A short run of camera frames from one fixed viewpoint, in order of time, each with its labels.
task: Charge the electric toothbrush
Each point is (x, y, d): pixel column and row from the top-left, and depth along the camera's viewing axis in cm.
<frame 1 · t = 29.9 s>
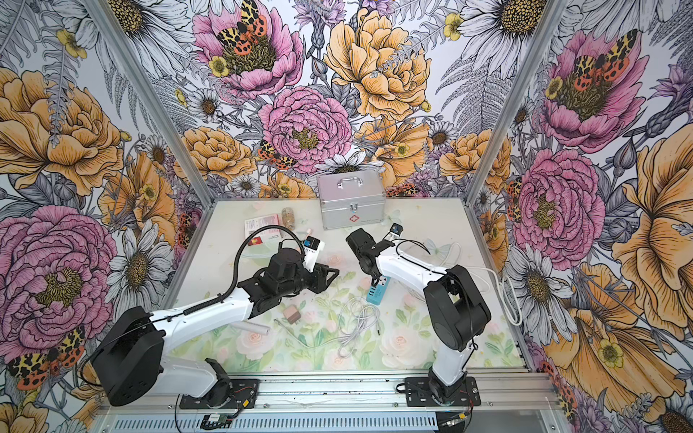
left hand: (330, 276, 83), fingers open
right hand: (389, 260, 92), fingers closed
silver first aid case: (352, 198, 108), point 13 cm above the table
teal power strip: (375, 293, 93), point 3 cm above the table
red white medicine box: (254, 224, 111), point 5 cm above the table
small amber bottle: (288, 218, 114), point 3 cm above the table
white tube: (252, 327, 86), point 2 cm above the table

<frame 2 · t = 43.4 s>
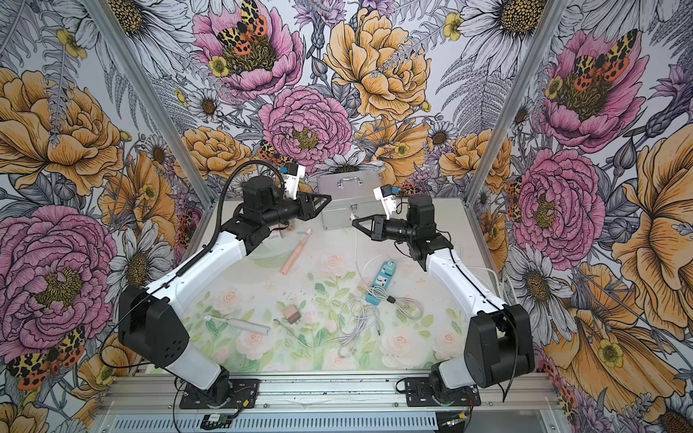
left hand: (327, 204, 77), fingers open
right hand: (352, 229, 75), fingers closed
pink electric toothbrush: (295, 253, 105), on the table
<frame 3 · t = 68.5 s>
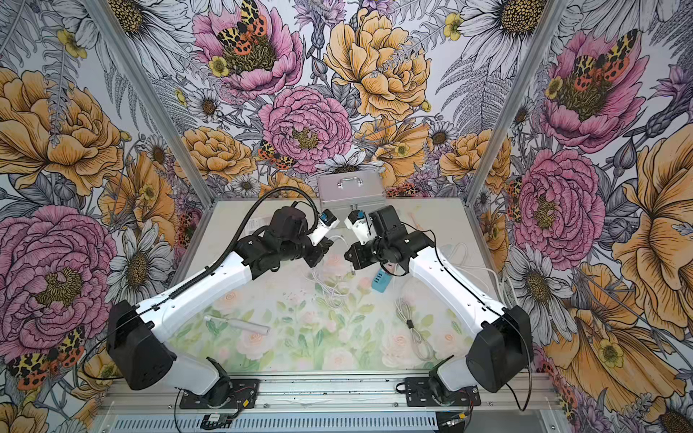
left hand: (325, 248, 79), fingers closed
right hand: (348, 261, 77), fingers closed
teal power strip: (381, 280, 96), point 3 cm above the table
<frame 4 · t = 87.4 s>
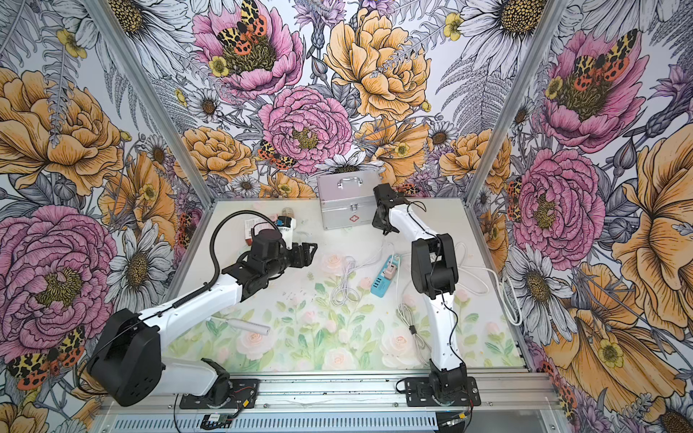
left hand: (306, 252, 86), fingers open
right hand: (384, 228, 105), fingers closed
